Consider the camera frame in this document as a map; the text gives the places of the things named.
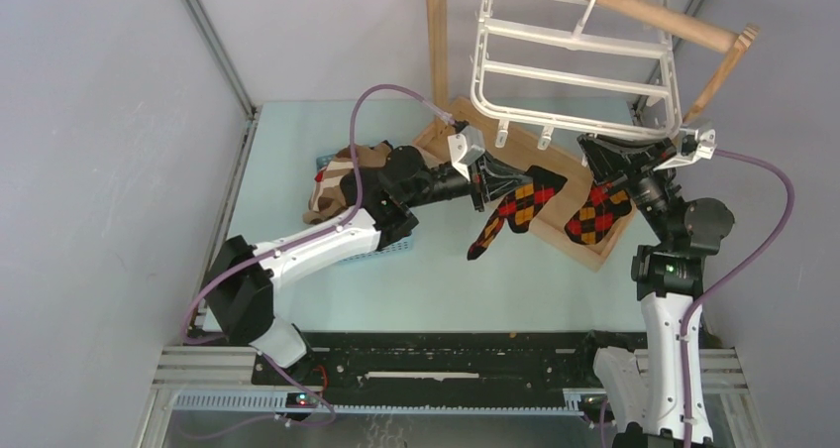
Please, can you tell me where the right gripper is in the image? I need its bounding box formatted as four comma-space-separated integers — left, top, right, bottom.
577, 131, 683, 246

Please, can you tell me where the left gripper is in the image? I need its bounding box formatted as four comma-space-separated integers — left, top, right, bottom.
402, 149, 531, 212

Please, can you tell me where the red black argyle sock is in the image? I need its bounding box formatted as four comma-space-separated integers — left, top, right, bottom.
564, 183, 633, 246

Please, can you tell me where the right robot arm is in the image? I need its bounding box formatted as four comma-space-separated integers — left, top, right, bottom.
576, 135, 734, 447

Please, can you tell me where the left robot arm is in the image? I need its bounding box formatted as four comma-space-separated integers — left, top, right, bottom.
203, 146, 534, 386

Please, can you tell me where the wooden hanger stand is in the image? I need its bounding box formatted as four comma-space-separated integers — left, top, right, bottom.
451, 0, 760, 270

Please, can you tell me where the white plastic clip hanger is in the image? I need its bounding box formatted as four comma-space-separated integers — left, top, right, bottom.
470, 0, 683, 149

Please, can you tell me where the pile of socks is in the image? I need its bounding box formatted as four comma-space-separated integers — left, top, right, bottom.
302, 141, 393, 225

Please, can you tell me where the light blue perforated basket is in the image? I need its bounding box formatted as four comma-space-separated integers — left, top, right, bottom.
312, 155, 415, 263

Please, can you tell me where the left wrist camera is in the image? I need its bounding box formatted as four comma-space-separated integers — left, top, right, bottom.
447, 125, 485, 181

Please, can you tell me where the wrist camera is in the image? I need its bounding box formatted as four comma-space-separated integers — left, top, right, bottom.
447, 125, 485, 181
656, 118, 717, 170

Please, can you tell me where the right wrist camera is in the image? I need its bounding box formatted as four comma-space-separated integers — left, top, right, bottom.
656, 118, 717, 170

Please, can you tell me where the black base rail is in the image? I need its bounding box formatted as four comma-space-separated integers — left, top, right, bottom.
186, 329, 658, 412

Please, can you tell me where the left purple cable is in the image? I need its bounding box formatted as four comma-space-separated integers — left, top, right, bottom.
180, 84, 461, 430

